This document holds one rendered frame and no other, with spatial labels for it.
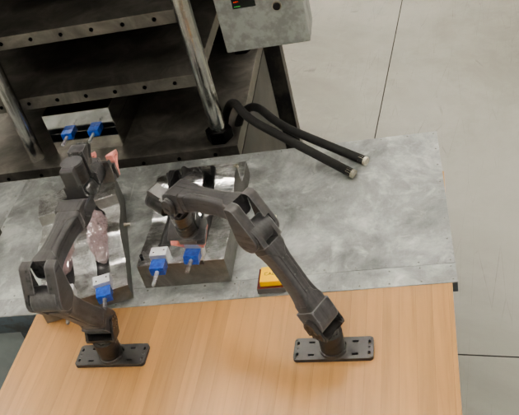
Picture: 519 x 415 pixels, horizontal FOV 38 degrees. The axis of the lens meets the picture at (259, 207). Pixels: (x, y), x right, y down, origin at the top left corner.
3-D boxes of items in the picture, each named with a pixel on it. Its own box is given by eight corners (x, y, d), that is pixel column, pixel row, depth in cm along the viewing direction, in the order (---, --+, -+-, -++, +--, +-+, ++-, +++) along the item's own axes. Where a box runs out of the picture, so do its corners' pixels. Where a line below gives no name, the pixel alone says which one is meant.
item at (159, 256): (164, 292, 208) (158, 278, 205) (147, 293, 209) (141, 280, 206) (173, 259, 218) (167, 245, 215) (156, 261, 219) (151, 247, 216)
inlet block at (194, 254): (197, 280, 203) (194, 264, 200) (179, 280, 204) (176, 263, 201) (205, 253, 214) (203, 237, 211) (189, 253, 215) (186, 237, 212)
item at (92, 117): (123, 146, 288) (107, 107, 278) (58, 153, 294) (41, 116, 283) (150, 79, 326) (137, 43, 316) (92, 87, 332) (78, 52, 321)
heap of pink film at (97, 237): (114, 261, 224) (105, 241, 219) (56, 277, 224) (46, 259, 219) (110, 210, 245) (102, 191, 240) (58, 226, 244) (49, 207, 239)
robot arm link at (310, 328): (301, 321, 180) (320, 329, 176) (322, 297, 184) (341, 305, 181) (306, 338, 183) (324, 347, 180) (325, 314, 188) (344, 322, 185)
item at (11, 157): (240, 158, 275) (237, 145, 272) (-72, 194, 303) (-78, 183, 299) (263, 48, 339) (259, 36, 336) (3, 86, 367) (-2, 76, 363)
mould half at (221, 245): (231, 281, 215) (219, 247, 207) (146, 288, 221) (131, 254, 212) (250, 174, 253) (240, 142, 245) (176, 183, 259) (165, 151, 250)
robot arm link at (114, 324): (83, 313, 198) (77, 328, 194) (114, 311, 196) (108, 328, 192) (91, 328, 202) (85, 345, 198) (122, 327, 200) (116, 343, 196)
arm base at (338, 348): (290, 320, 188) (287, 342, 183) (370, 317, 184) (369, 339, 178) (296, 341, 193) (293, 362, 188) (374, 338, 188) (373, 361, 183)
